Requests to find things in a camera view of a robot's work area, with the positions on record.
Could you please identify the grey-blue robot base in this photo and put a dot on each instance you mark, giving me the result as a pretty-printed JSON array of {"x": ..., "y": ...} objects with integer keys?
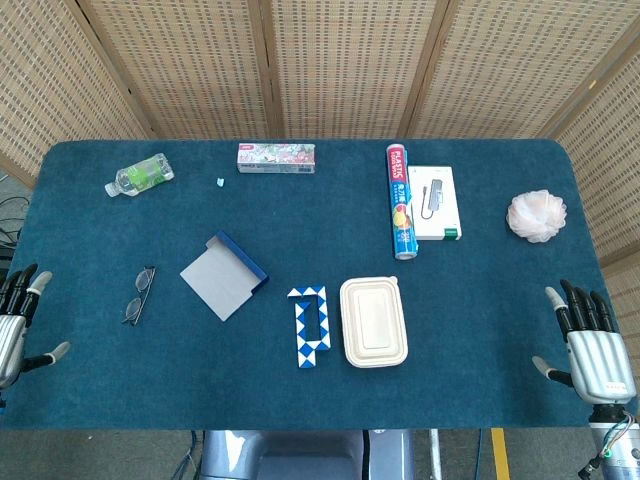
[{"x": 305, "y": 455}]

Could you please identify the white USB hub box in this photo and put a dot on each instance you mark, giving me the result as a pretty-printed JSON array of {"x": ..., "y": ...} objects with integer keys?
[{"x": 440, "y": 215}]

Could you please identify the white floral toothpaste box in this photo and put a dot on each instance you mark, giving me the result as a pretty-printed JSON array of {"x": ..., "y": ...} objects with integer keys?
[{"x": 276, "y": 158}]

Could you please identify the woven bamboo folding screen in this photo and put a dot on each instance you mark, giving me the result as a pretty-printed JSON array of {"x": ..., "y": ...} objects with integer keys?
[{"x": 345, "y": 65}]

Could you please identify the beige lidded food container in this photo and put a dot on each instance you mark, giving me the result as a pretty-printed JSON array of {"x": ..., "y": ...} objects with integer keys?
[{"x": 373, "y": 322}]

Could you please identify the yellow floor tape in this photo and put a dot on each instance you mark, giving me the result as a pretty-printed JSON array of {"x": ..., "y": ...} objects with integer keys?
[{"x": 500, "y": 455}]

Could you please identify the teal table cloth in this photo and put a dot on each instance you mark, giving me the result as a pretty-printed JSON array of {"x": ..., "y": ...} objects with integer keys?
[{"x": 320, "y": 225}]

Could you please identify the blue white snake puzzle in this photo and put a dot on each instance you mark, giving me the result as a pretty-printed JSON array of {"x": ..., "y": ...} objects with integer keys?
[{"x": 322, "y": 320}]

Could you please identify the blue glasses case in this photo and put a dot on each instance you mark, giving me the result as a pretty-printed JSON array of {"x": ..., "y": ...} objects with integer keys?
[{"x": 220, "y": 280}]

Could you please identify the blue plastic wrap roll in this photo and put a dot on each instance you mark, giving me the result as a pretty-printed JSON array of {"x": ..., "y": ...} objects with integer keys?
[{"x": 401, "y": 205}]

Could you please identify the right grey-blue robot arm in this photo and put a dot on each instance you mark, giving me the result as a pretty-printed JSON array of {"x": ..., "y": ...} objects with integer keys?
[{"x": 620, "y": 450}]

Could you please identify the pink mesh bath pouf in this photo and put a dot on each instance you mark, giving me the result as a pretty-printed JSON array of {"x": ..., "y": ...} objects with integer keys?
[{"x": 536, "y": 216}]

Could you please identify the black eyeglasses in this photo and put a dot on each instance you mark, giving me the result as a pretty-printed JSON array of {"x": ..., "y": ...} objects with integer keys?
[{"x": 134, "y": 310}]

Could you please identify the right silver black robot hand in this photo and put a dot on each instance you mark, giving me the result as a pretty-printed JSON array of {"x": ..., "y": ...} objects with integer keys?
[{"x": 600, "y": 360}]

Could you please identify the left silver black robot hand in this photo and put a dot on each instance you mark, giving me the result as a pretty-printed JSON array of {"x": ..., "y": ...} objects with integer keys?
[{"x": 12, "y": 335}]

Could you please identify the clear green-label water bottle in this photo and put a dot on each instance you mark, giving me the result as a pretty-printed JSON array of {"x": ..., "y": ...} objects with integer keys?
[{"x": 142, "y": 173}]

